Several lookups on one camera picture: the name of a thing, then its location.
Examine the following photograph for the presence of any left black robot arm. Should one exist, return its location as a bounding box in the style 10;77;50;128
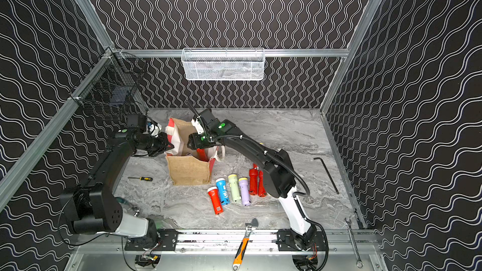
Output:
58;129;174;243

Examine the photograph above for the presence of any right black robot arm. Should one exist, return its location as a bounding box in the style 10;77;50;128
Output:
188;115;330;270

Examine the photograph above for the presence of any yellow black screwdriver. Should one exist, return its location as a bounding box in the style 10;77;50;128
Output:
128;176;153;182

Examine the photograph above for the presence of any blue flashlight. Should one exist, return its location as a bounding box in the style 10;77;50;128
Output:
216;178;230;206

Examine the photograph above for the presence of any green flashlight lower left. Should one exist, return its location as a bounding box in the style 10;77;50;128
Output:
228;174;242;203

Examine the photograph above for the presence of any purple flashlight lower left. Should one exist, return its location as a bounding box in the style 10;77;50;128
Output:
238;178;251;207

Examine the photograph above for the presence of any orange adjustable wrench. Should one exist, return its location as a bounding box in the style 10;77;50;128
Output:
232;218;259;271

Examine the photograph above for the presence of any black hex key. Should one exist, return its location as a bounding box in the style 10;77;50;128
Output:
313;157;340;194

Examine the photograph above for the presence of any silver combination wrench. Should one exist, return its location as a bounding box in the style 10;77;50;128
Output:
344;218;364;269

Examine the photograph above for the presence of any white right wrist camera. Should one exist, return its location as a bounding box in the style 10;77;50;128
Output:
191;117;205;135

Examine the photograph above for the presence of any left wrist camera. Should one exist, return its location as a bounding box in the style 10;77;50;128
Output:
126;114;161;137

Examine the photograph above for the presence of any black wire basket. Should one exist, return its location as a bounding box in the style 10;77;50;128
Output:
70;52;148;122

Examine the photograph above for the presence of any white wire basket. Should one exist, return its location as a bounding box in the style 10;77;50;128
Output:
181;48;266;81

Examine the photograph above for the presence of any metal base rail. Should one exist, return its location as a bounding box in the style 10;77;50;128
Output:
75;227;377;255

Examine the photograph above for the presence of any aluminium corner post right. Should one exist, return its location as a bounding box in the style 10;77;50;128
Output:
320;0;382;115

